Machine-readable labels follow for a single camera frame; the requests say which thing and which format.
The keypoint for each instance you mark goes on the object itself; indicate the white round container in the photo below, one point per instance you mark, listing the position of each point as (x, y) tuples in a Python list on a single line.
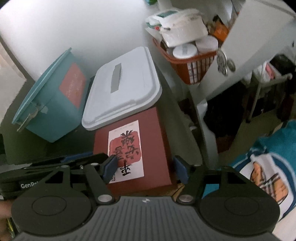
[(208, 44), (185, 51)]

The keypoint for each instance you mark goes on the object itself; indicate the orange plastic basket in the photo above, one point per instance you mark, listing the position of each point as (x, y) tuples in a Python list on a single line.
[(185, 69)]

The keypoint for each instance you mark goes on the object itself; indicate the printed cartoon blanket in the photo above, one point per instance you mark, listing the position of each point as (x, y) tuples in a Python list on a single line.
[(277, 143)]

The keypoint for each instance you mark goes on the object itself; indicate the wet wipes pack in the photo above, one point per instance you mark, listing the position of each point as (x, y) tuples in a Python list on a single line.
[(166, 15)]

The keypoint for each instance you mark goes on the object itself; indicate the white bin lid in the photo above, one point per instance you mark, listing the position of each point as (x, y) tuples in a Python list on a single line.
[(134, 92)]

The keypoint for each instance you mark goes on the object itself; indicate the white tissue pack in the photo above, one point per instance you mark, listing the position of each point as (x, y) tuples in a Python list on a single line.
[(185, 32)]

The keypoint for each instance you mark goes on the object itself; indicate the white side table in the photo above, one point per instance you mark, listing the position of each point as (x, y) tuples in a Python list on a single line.
[(249, 46)]

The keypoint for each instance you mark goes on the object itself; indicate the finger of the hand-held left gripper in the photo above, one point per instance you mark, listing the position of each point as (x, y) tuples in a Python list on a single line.
[(76, 158)]

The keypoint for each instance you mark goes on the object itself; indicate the teal plastic storage bin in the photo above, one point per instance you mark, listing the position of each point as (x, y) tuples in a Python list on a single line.
[(55, 120)]

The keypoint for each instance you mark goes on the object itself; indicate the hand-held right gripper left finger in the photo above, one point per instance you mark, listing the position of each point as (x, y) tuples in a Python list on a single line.
[(111, 167)]

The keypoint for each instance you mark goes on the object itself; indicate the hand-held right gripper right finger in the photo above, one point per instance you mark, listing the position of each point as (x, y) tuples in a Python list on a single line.
[(181, 168)]

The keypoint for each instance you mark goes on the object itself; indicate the dark red box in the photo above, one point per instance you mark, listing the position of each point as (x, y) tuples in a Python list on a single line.
[(157, 143)]

